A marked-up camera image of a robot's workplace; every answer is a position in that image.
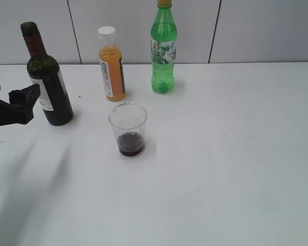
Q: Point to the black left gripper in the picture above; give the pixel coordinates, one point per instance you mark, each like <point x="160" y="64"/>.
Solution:
<point x="20" y="108"/>

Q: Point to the dark red wine bottle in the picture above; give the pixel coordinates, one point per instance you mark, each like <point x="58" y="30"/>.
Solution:
<point x="45" y="71"/>

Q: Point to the transparent plastic cup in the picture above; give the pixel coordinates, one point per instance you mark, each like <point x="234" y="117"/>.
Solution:
<point x="128" y="121"/>

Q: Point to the orange juice bottle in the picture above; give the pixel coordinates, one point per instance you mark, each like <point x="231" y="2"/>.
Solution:
<point x="110" y="58"/>

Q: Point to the green soda bottle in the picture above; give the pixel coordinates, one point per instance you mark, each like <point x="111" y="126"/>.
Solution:
<point x="163" y="49"/>

